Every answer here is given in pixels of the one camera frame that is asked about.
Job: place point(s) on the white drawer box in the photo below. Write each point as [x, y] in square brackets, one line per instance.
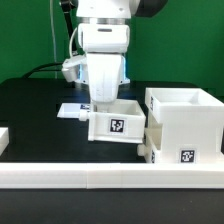
[123, 122]
[150, 149]

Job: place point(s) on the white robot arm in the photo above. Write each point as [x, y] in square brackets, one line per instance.
[101, 40]

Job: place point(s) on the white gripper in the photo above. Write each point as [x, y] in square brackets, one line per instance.
[103, 76]

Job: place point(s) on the white U-shaped border fence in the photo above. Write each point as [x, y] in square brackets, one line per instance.
[110, 175]

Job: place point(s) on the white marker sheet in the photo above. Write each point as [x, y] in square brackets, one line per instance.
[72, 110]

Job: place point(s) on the white front drawer box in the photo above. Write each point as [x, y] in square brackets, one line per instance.
[150, 149]

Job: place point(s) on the white drawer cabinet frame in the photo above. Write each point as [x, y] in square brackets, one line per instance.
[190, 122]

